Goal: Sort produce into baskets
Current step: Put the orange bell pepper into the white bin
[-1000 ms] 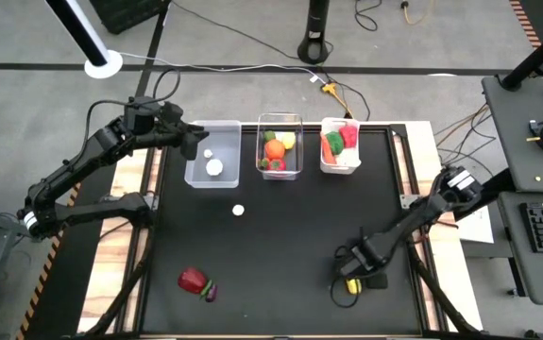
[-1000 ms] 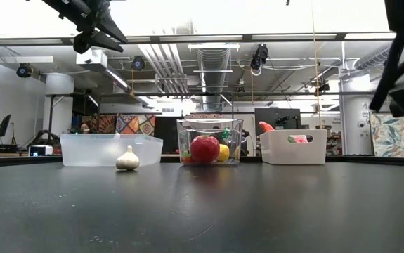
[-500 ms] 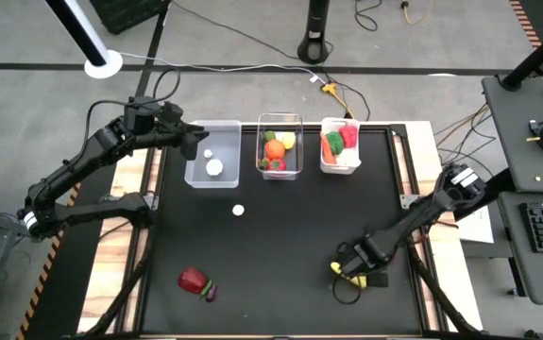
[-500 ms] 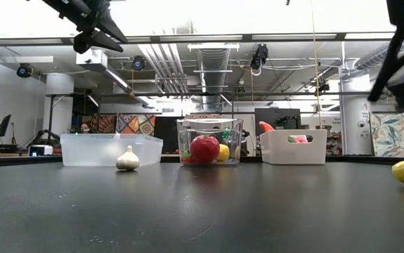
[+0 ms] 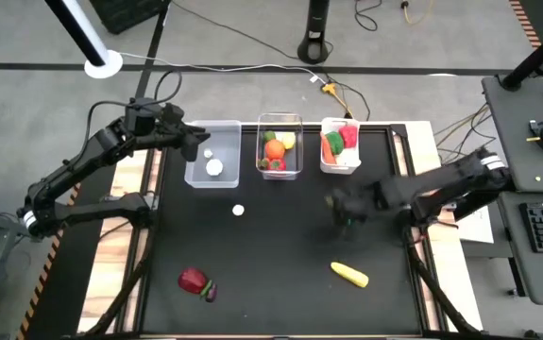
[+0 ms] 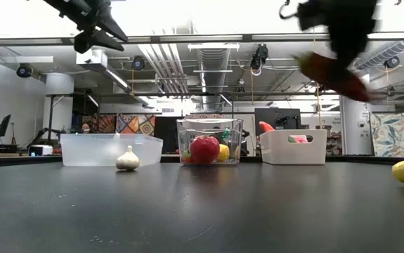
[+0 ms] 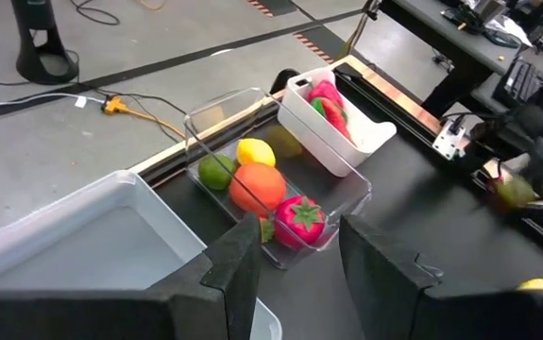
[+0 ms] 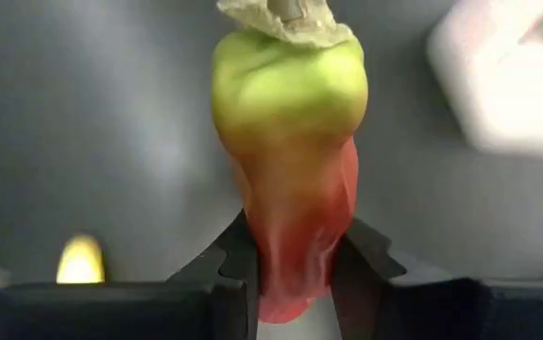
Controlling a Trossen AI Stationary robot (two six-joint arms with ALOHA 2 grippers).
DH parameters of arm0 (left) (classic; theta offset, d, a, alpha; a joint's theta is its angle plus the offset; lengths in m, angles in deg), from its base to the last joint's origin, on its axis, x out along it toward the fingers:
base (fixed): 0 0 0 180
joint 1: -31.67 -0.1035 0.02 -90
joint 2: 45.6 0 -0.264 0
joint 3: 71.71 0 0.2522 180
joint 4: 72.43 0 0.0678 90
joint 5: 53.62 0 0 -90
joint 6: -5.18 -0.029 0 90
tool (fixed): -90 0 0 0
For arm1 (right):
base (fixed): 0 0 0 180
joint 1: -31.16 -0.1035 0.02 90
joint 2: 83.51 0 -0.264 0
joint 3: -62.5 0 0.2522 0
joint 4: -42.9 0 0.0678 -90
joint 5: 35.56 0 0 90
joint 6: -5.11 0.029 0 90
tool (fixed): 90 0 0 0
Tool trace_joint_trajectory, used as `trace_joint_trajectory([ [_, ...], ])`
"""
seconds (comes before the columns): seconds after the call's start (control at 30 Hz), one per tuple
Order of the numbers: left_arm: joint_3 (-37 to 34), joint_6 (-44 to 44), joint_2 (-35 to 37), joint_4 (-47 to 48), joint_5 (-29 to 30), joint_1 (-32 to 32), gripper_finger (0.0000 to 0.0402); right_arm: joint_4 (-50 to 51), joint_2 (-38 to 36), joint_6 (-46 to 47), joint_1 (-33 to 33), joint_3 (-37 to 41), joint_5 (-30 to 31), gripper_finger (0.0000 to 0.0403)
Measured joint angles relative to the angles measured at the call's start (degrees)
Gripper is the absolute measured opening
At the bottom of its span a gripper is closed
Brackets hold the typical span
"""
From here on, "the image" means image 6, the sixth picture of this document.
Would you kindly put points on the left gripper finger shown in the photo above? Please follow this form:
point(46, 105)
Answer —
point(114, 30)
point(92, 41)

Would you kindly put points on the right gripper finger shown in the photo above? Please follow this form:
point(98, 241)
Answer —
point(357, 51)
point(339, 51)

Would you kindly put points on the dark red toy chili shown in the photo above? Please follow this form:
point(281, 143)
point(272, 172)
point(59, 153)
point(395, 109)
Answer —
point(349, 85)

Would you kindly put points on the orange toy carrot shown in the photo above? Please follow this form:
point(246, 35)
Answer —
point(266, 127)

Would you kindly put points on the white toy garlic bulb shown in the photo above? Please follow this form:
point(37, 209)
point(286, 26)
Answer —
point(128, 161)

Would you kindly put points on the small orange green toy fruit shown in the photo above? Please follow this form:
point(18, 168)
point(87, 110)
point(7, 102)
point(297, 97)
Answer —
point(187, 157)

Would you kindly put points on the red toy apple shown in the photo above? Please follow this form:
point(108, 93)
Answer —
point(204, 149)

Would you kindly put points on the yellow toy lemon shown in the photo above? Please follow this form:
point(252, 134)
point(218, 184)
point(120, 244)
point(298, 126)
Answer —
point(224, 152)

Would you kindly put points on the black background robot arm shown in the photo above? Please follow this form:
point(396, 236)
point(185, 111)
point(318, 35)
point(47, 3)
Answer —
point(38, 133)

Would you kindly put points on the black round ceiling reel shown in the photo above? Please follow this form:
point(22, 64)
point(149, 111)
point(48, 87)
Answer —
point(392, 62)
point(138, 63)
point(23, 71)

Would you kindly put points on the plain white column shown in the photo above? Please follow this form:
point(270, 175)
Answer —
point(59, 84)

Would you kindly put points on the white column with signs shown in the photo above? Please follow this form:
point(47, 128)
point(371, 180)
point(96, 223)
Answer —
point(356, 123)

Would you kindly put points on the black hanging ceiling device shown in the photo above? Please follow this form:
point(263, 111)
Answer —
point(259, 56)

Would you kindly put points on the person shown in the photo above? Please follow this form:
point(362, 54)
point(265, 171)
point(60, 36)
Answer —
point(85, 128)

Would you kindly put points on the large black monitor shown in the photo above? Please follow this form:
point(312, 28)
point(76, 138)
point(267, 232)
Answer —
point(275, 117)

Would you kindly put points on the frosted translucent plastic bin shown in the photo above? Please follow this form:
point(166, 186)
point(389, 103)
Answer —
point(82, 149)

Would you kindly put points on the small white box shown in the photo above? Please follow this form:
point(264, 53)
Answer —
point(41, 150)

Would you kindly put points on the small black tilted monitor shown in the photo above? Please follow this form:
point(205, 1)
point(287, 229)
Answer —
point(5, 124)

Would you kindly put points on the clear plastic bin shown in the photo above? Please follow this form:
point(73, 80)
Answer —
point(208, 126)

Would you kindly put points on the silver spiral air duct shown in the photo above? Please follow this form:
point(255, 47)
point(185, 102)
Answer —
point(388, 52)

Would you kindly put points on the grey overhead frame beam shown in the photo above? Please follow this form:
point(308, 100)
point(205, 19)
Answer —
point(201, 37)

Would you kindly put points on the floral leaf wall hanging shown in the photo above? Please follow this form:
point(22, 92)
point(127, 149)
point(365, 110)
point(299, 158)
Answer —
point(391, 133)

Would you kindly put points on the colourful patterned wall hanging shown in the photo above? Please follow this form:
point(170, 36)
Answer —
point(135, 124)

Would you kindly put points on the silver ribbed ceiling duct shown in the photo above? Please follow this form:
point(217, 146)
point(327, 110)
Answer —
point(213, 70)

